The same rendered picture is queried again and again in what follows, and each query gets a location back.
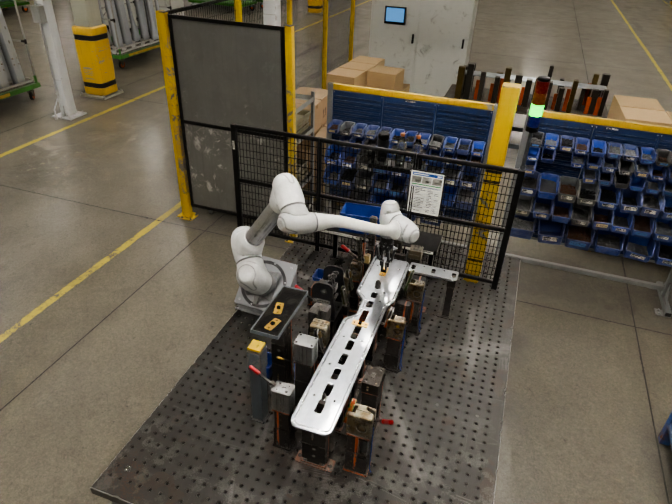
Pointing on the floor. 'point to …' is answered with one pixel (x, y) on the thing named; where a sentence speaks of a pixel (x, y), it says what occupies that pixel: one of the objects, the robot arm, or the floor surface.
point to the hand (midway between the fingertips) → (384, 266)
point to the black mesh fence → (358, 187)
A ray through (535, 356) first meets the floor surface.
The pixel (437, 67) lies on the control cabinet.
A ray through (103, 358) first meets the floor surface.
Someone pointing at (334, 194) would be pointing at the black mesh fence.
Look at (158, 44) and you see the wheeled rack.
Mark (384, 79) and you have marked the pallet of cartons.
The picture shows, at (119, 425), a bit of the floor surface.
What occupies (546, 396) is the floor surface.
